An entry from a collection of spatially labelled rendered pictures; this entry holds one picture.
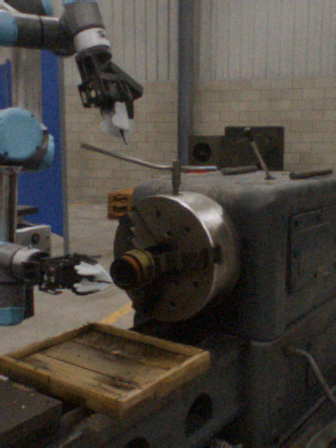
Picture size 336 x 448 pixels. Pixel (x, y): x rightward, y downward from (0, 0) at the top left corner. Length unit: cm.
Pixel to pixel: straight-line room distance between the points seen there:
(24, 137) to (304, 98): 1017
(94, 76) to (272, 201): 51
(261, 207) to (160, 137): 1070
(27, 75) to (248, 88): 991
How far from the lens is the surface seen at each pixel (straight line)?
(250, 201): 144
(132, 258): 129
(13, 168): 148
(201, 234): 133
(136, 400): 113
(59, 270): 123
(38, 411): 94
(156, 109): 1212
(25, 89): 178
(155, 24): 1234
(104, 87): 128
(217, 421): 146
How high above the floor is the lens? 139
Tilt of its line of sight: 9 degrees down
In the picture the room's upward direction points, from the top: straight up
